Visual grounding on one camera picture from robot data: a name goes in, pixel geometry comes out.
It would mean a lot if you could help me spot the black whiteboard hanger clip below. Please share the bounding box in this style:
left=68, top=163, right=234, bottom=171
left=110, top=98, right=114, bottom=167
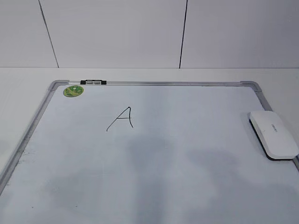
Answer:
left=80, top=79, right=107, bottom=85

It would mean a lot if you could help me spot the aluminium framed whiteboard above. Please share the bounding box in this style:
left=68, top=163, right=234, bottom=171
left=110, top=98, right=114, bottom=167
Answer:
left=0, top=80, right=299, bottom=224

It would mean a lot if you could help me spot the white whiteboard eraser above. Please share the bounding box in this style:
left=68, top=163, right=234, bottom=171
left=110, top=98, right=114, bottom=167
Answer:
left=249, top=111, right=299, bottom=160

